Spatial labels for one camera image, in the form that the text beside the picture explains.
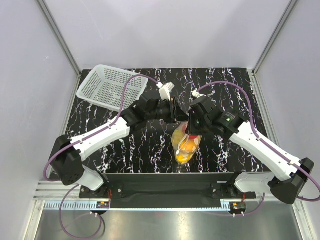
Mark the yellow-pink peach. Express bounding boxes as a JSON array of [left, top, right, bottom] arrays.
[[179, 139, 199, 155]]

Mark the front aluminium frame rail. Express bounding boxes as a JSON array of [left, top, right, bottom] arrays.
[[32, 181, 306, 202]]

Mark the white plastic perforated basket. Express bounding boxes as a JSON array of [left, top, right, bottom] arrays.
[[76, 64, 148, 112]]

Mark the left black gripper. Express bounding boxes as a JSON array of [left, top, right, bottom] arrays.
[[146, 97, 189, 125]]

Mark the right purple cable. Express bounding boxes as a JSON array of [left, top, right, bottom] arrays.
[[193, 81, 320, 217]]

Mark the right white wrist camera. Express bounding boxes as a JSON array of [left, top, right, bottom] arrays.
[[191, 90, 204, 99]]

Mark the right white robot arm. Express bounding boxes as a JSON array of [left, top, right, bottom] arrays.
[[186, 96, 315, 205]]

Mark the left aluminium frame post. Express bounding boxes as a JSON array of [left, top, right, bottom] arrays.
[[34, 0, 82, 76]]

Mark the aluminium frame post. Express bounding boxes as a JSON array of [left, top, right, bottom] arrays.
[[34, 0, 82, 76], [252, 0, 299, 76]]

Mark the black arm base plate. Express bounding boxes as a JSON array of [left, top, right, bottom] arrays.
[[79, 173, 256, 210]]

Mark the red apple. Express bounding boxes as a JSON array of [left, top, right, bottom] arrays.
[[183, 125, 198, 140]]

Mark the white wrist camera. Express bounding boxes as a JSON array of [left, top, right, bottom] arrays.
[[156, 82, 175, 101], [191, 90, 204, 99]]

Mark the right aluminium frame post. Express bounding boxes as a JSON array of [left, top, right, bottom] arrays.
[[252, 0, 299, 76]]

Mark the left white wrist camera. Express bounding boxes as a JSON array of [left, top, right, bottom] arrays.
[[156, 82, 175, 101]]

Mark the clear zip top bag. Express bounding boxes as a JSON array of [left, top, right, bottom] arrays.
[[171, 122, 202, 165]]

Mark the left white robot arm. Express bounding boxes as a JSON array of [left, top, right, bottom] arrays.
[[48, 97, 189, 198]]

